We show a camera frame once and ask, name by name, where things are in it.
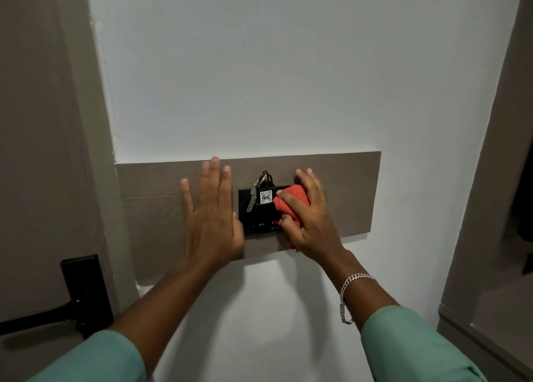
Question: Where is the person's right hand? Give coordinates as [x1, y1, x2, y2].
[276, 168, 347, 266]

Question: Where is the person's left hand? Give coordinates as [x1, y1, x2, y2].
[181, 157, 245, 271]

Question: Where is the red cleaning cloth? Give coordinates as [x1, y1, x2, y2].
[273, 184, 311, 251]

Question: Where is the person's right forearm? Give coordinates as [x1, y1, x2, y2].
[321, 249, 401, 332]

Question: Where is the person's left forearm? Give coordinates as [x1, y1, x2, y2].
[109, 259, 221, 376]

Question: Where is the black key tag white label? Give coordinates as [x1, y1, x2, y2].
[253, 175, 279, 228]

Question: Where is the grey-brown door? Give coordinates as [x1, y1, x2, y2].
[0, 0, 116, 382]

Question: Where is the green right shirt sleeve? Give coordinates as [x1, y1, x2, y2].
[361, 305, 488, 382]

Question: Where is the green shirt sleeve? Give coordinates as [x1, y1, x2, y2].
[28, 329, 147, 382]
[361, 305, 488, 382]

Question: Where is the green left shirt sleeve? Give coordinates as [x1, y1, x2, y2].
[28, 329, 147, 382]

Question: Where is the black wall key holder plate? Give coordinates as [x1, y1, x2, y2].
[238, 185, 293, 240]

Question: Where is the grey-brown wooden wall panel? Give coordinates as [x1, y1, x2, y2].
[115, 151, 382, 281]

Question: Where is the silver chain bracelet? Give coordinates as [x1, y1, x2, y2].
[339, 273, 379, 325]

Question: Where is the grey-brown door frame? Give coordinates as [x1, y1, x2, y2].
[50, 0, 140, 311]

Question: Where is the black door handle plate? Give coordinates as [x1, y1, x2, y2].
[60, 254, 115, 340]

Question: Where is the grey-brown doorway frame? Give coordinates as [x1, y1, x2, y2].
[436, 0, 533, 382]

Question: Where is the black door handle lever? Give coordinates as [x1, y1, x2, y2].
[0, 299, 82, 336]

